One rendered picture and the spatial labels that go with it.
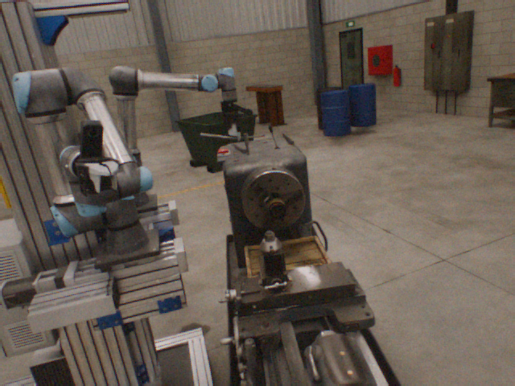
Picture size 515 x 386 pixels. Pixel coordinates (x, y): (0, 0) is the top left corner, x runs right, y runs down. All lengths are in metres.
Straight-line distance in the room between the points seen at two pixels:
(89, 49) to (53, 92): 10.44
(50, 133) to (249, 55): 11.43
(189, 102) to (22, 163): 10.55
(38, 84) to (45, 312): 0.72
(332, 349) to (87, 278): 0.95
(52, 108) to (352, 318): 1.16
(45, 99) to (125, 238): 0.52
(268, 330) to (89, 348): 0.88
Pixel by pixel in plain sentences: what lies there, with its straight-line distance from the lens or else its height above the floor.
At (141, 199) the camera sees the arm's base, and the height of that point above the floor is 1.19.
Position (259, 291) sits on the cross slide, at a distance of 1.47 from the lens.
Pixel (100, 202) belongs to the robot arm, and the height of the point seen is 1.44.
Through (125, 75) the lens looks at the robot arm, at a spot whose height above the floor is 1.76.
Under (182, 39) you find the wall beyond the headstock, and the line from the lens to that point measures 12.11.
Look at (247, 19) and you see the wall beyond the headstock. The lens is 12.75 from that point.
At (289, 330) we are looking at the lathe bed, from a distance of 1.44.
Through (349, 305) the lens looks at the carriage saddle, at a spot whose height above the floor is 0.90.
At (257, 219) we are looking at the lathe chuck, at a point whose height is 1.00.
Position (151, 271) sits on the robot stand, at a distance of 1.56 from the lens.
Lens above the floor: 1.77
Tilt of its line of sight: 19 degrees down
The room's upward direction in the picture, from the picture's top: 8 degrees counter-clockwise
